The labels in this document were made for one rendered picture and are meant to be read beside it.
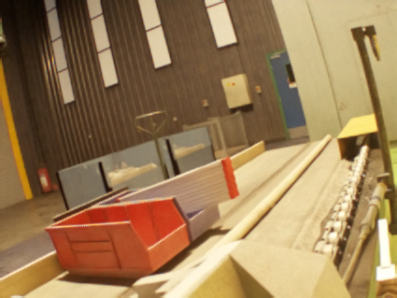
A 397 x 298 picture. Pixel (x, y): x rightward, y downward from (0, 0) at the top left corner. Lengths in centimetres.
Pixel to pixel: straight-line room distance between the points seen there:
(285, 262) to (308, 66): 554
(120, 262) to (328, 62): 512
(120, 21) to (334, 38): 753
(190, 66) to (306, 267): 1034
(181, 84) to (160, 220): 968
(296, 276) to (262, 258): 3
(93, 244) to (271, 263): 78
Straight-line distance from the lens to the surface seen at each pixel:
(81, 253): 105
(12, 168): 1244
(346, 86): 577
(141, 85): 1137
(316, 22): 586
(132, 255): 93
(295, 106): 952
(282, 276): 25
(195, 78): 1046
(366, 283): 64
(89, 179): 519
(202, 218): 111
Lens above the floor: 108
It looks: 5 degrees down
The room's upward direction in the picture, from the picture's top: 14 degrees counter-clockwise
